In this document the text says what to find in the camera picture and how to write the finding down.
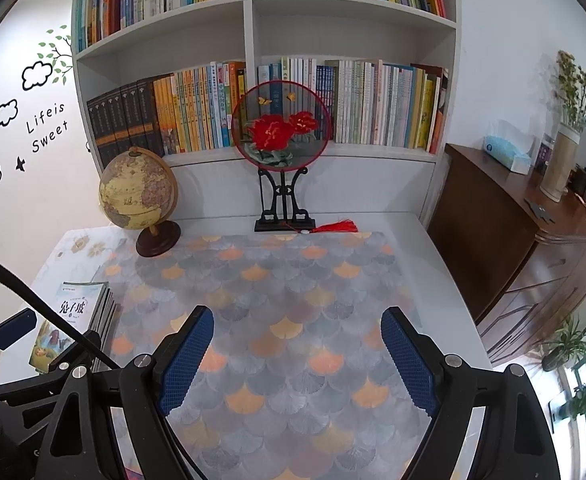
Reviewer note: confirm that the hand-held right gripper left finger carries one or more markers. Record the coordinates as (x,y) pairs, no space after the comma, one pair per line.
(185,360)

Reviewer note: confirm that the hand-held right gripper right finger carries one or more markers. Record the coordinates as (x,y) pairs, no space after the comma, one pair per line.
(405,360)

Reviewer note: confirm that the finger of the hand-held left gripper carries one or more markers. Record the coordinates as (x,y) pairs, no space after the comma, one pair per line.
(33,380)
(15,329)

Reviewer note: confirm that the stack of paperbacks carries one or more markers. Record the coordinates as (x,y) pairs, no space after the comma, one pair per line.
(107,315)

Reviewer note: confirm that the red floral cloth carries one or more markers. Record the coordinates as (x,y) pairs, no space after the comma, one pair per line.
(128,472)

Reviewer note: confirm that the potted green plant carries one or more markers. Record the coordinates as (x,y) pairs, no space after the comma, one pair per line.
(553,357)

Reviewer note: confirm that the red tassel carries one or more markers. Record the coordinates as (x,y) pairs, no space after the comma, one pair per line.
(338,227)

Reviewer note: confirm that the brown wooden cabinet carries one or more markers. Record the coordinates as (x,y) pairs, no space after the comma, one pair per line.
(498,240)

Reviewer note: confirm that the yellow globe on wooden base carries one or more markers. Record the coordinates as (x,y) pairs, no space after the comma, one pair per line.
(133,190)

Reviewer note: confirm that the flat grey ornament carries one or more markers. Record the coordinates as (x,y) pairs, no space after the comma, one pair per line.
(540,210)

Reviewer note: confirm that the light blue tissue box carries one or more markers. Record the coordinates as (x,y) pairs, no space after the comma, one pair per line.
(505,152)

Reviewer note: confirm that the row of black hardcover volumes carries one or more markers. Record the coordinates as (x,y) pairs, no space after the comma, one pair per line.
(123,120)

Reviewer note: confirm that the red flower fan ornament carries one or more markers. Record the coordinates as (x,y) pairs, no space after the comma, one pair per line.
(273,130)

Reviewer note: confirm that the purple package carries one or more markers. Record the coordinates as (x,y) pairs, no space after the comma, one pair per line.
(543,155)

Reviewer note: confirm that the tall beige vase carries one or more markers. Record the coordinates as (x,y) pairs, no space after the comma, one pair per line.
(560,165)

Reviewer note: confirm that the row of orange yellow spines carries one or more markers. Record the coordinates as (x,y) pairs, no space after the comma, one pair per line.
(198,110)

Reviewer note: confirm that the row of pale spines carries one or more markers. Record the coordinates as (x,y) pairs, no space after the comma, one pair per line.
(383,105)

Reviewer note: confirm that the green tree branch decal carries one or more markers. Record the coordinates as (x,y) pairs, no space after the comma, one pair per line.
(60,55)

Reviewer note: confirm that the vase with green plant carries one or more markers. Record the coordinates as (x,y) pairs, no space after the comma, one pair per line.
(578,90)

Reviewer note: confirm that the white bookshelf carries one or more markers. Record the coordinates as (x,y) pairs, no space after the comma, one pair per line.
(323,10)

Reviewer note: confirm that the black star wall decal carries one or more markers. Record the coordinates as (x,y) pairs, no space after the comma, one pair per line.
(21,163)

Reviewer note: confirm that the black lettering wall decal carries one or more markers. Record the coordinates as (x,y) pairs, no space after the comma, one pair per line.
(48,127)

